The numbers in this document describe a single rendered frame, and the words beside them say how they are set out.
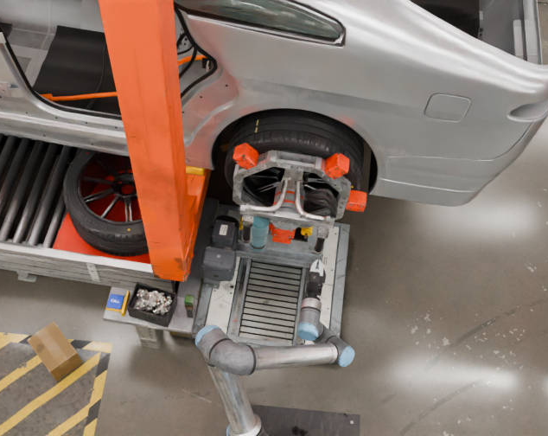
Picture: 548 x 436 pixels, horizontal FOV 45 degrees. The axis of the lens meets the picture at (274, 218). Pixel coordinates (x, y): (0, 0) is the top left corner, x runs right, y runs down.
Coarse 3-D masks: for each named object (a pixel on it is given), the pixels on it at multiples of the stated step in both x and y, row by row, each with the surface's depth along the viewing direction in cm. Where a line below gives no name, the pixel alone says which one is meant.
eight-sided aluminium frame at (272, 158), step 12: (264, 156) 290; (276, 156) 287; (288, 156) 288; (300, 156) 288; (240, 168) 299; (252, 168) 292; (264, 168) 291; (288, 168) 289; (300, 168) 288; (312, 168) 286; (324, 168) 288; (240, 180) 302; (324, 180) 293; (336, 180) 293; (240, 192) 311; (348, 192) 299; (240, 204) 321; (336, 216) 318
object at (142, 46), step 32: (128, 0) 168; (160, 0) 170; (128, 32) 178; (160, 32) 177; (128, 64) 189; (160, 64) 187; (128, 96) 202; (160, 96) 199; (128, 128) 216; (160, 128) 214; (160, 160) 230; (160, 192) 249; (160, 224) 271; (160, 256) 297; (192, 256) 320
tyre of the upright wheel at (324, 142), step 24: (240, 120) 308; (264, 120) 294; (288, 120) 291; (312, 120) 291; (336, 120) 298; (264, 144) 290; (288, 144) 288; (312, 144) 286; (336, 144) 291; (360, 144) 309; (360, 168) 306
